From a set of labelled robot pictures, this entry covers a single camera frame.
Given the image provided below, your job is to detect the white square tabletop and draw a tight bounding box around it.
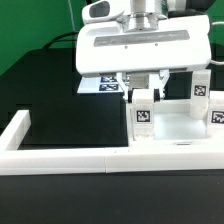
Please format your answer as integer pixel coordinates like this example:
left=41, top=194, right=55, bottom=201
left=126, top=99, right=224, bottom=149

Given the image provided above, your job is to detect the white marker plate with tags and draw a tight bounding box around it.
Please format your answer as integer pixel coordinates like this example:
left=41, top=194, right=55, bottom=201
left=77, top=77, right=121, bottom=94

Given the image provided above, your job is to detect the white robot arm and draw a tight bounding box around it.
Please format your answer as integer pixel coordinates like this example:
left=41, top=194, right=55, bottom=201
left=76, top=0, right=211, bottom=100

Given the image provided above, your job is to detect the grey camera cable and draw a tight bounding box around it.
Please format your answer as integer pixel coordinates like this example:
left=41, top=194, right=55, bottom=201
left=209, top=20, right=224, bottom=66

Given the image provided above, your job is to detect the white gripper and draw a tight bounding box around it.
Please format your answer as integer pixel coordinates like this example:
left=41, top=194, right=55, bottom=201
left=76, top=0, right=211, bottom=103

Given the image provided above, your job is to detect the white cable left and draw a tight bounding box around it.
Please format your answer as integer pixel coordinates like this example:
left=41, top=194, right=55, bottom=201
left=67, top=0, right=78, bottom=49

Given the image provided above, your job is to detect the white U-shaped obstacle fence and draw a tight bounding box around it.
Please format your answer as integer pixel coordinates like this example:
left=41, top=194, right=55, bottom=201
left=0, top=110, right=224, bottom=176

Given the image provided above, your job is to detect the black cable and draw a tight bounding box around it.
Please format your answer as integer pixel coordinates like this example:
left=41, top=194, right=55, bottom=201
left=44, top=31, right=81, bottom=50

